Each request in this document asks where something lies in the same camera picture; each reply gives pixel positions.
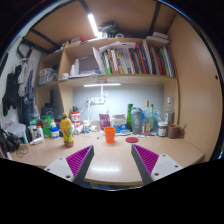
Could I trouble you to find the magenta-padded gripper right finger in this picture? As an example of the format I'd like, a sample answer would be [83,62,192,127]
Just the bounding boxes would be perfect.
[130,143,184,186]

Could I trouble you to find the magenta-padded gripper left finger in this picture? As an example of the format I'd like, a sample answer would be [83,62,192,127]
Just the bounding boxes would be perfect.
[43,144,95,187]

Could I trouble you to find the yellow drink bottle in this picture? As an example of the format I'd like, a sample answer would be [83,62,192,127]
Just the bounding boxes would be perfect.
[60,112,75,148]

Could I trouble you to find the red round coaster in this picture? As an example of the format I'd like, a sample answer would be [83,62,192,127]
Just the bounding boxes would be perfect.
[125,136,139,144]

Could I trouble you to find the brown jar white lid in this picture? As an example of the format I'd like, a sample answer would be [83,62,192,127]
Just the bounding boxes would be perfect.
[157,121,169,138]

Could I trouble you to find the white jar blue label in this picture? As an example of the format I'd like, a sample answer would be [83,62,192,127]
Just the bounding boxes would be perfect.
[83,120,91,134]

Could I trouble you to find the brown mug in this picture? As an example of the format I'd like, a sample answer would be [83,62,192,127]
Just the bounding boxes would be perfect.
[167,124,184,140]

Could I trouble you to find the orange plastic cup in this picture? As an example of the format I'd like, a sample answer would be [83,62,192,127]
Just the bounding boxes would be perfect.
[104,126,117,144]

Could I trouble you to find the clear blue plastic bag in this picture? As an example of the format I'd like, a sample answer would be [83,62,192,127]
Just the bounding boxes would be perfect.
[153,111,165,129]

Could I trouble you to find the green plastic jar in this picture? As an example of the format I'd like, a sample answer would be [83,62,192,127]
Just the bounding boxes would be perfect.
[40,115,53,129]
[42,127,53,138]

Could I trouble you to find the red and white canister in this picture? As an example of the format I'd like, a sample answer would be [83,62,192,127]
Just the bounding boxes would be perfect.
[69,111,82,129]

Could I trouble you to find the clear bottle yellow cap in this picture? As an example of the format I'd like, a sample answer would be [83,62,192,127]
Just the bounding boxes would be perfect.
[142,99,151,134]

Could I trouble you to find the white and blue carton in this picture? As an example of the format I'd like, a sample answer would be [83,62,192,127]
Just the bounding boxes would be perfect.
[111,113,128,134]

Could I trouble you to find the magenta pouch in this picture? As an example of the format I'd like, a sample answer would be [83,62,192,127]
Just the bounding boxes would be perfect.
[98,113,111,131]

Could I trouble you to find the white bottle orange cap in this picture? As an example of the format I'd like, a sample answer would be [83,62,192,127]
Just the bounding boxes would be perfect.
[36,125,45,140]

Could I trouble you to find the green glass bottle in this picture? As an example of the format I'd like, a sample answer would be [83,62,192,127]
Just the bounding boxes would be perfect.
[126,103,134,132]

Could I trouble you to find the clear glass bottle white cap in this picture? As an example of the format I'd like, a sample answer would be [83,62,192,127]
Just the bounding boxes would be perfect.
[164,96,175,126]

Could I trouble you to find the black appliance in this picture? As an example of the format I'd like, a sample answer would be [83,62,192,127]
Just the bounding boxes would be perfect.
[41,102,56,118]

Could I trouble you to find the under-shelf light bar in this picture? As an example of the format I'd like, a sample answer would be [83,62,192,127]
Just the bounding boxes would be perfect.
[83,82,122,88]

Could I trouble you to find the hanging dark clothes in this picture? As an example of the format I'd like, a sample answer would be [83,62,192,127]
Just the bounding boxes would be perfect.
[1,58,38,126]

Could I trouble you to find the wooden shelf unit with books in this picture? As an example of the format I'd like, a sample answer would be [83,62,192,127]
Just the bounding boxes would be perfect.
[34,31,181,101]

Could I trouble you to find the ceiling light bar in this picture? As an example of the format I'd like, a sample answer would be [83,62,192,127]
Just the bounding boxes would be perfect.
[87,13,101,38]

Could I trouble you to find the white cables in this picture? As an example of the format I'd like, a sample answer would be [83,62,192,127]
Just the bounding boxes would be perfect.
[84,99,93,123]

